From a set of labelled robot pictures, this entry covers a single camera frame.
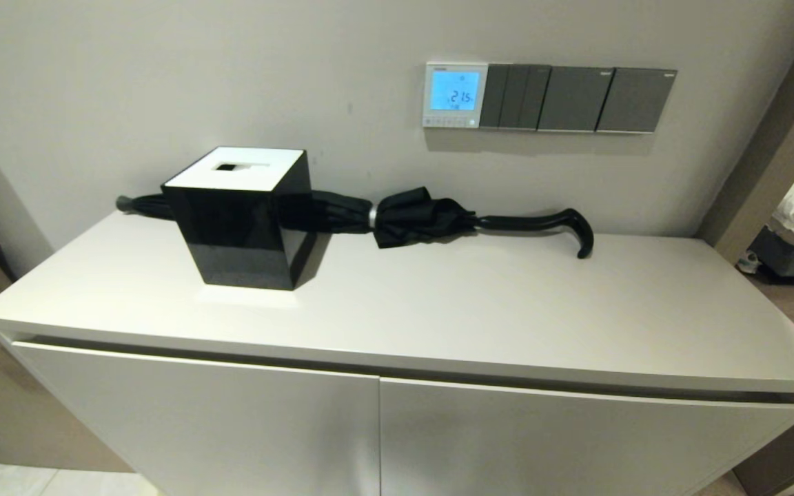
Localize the dark bed base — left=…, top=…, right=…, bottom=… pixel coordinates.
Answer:
left=749, top=226, right=794, bottom=283

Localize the black tissue box white top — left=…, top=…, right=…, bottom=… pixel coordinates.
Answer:
left=161, top=146, right=318, bottom=291

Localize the white wall thermostat panel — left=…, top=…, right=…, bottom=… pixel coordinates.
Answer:
left=424, top=62, right=489, bottom=129

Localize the white cabinet door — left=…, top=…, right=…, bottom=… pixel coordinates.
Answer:
left=11, top=341, right=381, bottom=496
left=379, top=378, right=794, bottom=496

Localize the grey triple rocker switch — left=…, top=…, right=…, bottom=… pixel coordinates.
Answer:
left=480, top=64, right=552, bottom=132

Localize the grey single rocker switch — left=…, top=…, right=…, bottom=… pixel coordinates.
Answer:
left=537, top=67, right=616, bottom=133
left=595, top=68, right=678, bottom=134

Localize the black folded umbrella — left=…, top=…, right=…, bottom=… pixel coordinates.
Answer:
left=114, top=186, right=596, bottom=260

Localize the white sideboard cabinet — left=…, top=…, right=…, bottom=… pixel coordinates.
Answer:
left=0, top=207, right=794, bottom=496

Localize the brown wooden door frame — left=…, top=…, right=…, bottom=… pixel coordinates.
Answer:
left=697, top=0, right=794, bottom=266

